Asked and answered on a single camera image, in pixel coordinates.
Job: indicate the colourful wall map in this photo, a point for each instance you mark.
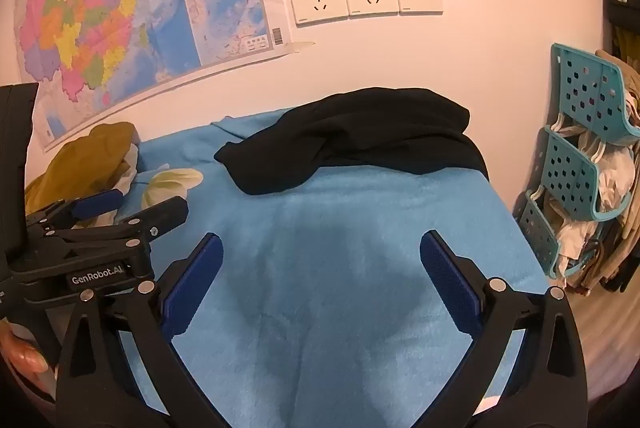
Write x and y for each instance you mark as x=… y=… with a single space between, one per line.
x=125 y=8

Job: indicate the black garment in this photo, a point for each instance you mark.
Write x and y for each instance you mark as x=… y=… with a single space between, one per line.
x=350 y=128

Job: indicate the beige clothes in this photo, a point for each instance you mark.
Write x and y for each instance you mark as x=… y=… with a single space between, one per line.
x=627 y=233

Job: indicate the mustard garment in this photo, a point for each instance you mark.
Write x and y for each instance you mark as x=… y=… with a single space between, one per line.
x=85 y=158

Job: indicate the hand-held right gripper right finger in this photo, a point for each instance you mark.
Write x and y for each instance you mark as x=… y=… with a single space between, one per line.
x=450 y=284

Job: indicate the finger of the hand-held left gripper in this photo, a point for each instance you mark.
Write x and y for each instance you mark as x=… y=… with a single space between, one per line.
x=150 y=220
x=95 y=204

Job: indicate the white cloth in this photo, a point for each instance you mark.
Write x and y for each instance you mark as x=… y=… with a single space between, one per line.
x=612 y=178

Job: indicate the person's left hand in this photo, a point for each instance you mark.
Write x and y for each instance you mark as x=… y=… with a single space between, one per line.
x=25 y=358

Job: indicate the teal hanging rack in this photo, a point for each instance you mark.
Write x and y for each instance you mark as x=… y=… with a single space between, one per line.
x=570 y=173

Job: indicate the blue floral blanket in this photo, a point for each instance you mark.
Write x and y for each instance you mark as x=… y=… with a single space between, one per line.
x=325 y=258

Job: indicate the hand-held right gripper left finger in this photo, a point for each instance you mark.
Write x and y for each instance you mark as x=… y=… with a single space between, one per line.
x=192 y=288

